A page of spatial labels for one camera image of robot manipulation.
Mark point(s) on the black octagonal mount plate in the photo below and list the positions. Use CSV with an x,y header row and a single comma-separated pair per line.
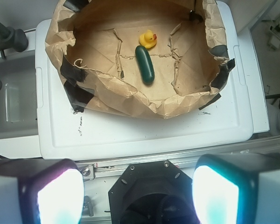
x,y
152,193

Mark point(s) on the clear plastic container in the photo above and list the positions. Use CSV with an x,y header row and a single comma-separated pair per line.
x,y
18,101

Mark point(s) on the aluminium extrusion rail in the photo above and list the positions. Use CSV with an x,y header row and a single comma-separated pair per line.
x,y
182,159

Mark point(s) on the white device with cables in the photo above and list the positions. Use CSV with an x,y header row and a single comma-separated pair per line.
x,y
274,40

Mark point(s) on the yellow rubber duck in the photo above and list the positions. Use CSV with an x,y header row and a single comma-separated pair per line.
x,y
148,39

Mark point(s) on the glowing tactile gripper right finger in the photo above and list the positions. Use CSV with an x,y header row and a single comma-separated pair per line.
x,y
237,188

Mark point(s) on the dark green capsule toy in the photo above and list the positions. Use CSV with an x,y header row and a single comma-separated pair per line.
x,y
145,65

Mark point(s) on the crumpled brown paper bag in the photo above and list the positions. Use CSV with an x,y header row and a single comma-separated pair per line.
x,y
92,43

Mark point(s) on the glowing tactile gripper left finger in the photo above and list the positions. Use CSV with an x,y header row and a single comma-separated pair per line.
x,y
38,191

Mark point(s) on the white plastic bin lid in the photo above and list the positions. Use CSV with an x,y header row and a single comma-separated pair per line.
x,y
91,135

